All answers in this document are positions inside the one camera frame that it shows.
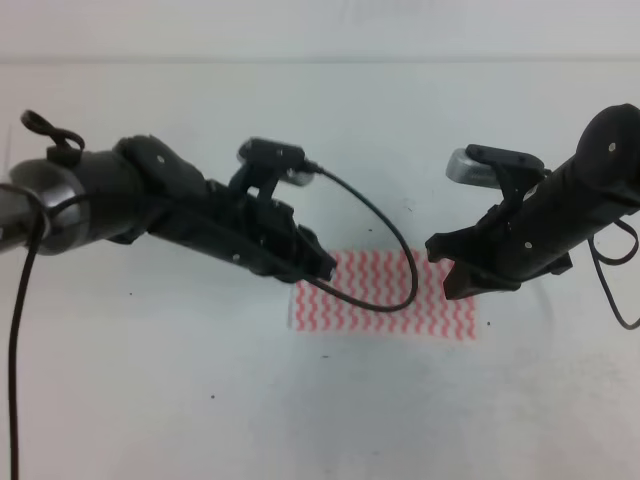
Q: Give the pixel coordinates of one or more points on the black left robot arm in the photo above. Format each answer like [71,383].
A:
[76,197]

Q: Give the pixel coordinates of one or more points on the pink white wavy striped towel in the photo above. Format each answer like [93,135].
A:
[382,277]

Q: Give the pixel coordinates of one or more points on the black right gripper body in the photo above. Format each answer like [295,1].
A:
[534,242]

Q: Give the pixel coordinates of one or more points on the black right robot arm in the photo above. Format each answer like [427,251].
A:
[601,178]

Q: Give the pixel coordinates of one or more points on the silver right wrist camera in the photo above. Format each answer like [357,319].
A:
[513,173]

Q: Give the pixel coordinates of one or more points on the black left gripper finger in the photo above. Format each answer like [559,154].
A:
[293,273]
[312,258]

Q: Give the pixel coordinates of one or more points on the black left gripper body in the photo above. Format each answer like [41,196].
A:
[258,235]

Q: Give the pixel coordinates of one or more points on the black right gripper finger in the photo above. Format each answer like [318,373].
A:
[465,245]
[464,281]

